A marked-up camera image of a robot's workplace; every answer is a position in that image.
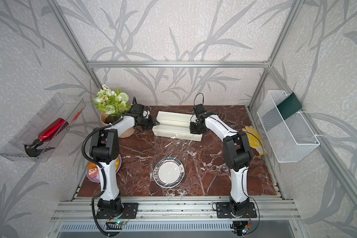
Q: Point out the dark green card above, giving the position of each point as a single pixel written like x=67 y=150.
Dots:
x=289 y=106

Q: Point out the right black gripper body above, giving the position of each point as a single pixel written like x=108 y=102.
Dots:
x=195 y=129

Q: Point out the cream plastic wrap dispenser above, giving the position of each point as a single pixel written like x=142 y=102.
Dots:
x=176 y=126

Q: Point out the red spray bottle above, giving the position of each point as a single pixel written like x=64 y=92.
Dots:
x=56 y=127

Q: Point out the brown slotted spatula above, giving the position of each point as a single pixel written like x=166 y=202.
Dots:
x=224 y=118

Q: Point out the clear plastic wrap sheet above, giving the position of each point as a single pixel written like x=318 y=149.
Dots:
x=169 y=147

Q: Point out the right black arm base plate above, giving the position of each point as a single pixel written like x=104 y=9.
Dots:
x=245 y=209

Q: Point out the artificial flowers in beige pot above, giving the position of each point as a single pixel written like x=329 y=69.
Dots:
x=113 y=104

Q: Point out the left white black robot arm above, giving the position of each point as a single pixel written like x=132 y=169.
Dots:
x=102 y=147

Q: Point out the white wire mesh basket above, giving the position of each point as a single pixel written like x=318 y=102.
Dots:
x=291 y=139

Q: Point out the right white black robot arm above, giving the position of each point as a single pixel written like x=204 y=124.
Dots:
x=236 y=151

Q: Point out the yellow rubber glove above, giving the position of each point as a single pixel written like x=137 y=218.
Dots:
x=255 y=139

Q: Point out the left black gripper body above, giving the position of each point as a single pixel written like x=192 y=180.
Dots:
x=147 y=123

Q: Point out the white plate green rim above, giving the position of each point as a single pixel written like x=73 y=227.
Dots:
x=169 y=172

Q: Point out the clear plastic wall bin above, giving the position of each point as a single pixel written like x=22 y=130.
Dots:
x=62 y=106

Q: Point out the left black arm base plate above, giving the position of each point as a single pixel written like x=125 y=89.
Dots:
x=126 y=211

